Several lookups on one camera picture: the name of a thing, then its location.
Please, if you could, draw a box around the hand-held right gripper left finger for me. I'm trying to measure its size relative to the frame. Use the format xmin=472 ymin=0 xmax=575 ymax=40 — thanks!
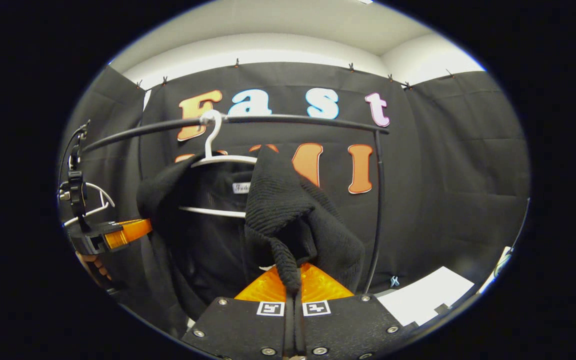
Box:
xmin=182 ymin=270 xmax=297 ymax=360

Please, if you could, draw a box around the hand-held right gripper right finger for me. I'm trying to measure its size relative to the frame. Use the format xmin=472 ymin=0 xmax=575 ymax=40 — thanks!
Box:
xmin=295 ymin=262 xmax=417 ymax=360

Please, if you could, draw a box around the black knit cardigan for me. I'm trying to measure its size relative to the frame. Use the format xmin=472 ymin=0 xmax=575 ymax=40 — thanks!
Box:
xmin=136 ymin=146 xmax=366 ymax=321

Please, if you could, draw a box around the white clothes hanger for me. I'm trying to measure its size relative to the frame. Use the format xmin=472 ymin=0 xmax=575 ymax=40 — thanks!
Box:
xmin=178 ymin=110 xmax=260 ymax=219
xmin=63 ymin=182 xmax=116 ymax=228

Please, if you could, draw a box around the black clothes rack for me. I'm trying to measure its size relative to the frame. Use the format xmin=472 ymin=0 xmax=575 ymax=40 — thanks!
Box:
xmin=79 ymin=114 xmax=390 ymax=295

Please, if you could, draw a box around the white flat board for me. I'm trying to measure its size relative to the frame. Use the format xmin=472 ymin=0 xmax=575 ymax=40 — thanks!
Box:
xmin=377 ymin=266 xmax=476 ymax=327

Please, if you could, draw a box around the black backdrop cloth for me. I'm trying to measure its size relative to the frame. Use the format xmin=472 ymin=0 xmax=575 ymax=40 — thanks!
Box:
xmin=57 ymin=62 xmax=531 ymax=311

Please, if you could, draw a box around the row of black cloth clips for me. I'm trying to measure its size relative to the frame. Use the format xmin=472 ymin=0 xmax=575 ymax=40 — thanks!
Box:
xmin=135 ymin=58 xmax=456 ymax=91

